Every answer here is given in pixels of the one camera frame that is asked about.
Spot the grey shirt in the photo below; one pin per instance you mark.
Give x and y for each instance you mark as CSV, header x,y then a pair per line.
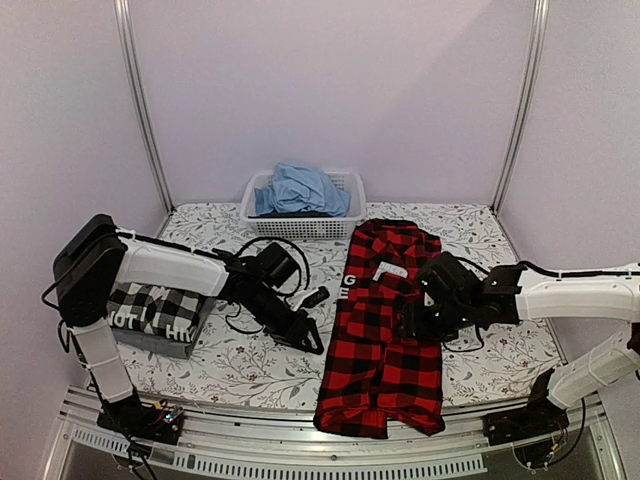
x,y
162,346

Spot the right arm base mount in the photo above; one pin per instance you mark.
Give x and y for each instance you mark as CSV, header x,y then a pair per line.
x,y
536,432

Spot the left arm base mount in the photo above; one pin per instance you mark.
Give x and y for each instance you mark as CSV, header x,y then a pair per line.
x,y
159,421

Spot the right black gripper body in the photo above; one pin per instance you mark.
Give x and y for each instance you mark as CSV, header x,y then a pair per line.
x,y
436,328

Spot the blue shirt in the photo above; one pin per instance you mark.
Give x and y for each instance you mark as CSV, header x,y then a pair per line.
x,y
297,189

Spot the red black plaid shirt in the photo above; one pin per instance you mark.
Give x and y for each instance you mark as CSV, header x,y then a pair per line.
x,y
372,374

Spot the aluminium front rail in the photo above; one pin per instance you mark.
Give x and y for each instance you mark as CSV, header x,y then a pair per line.
x,y
230,442

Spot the black white plaid shirt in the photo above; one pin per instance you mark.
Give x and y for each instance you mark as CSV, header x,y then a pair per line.
x,y
157,311

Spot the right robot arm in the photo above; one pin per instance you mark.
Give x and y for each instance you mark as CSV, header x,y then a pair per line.
x,y
523,292

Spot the right aluminium post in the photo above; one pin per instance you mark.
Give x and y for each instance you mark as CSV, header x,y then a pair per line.
x,y
526,95

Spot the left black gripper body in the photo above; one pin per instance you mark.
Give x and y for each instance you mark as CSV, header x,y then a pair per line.
x,y
277,326

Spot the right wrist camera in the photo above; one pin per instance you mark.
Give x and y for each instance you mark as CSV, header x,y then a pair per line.
x,y
445,281

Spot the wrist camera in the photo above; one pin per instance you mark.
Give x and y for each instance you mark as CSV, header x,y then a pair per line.
x,y
281,259
445,281

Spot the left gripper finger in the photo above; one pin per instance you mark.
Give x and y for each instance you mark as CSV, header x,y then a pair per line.
x,y
311,331
305,345

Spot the aluminium post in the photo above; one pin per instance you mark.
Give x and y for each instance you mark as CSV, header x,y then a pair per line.
x,y
526,95
134,77

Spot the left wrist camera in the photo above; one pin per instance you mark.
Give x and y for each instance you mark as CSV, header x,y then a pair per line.
x,y
281,259

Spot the left aluminium post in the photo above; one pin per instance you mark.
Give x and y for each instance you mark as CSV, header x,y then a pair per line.
x,y
134,77

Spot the white plastic basket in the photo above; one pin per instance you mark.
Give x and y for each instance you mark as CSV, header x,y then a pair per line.
x,y
295,228

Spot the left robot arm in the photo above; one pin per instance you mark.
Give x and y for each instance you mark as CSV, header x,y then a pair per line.
x,y
107,278

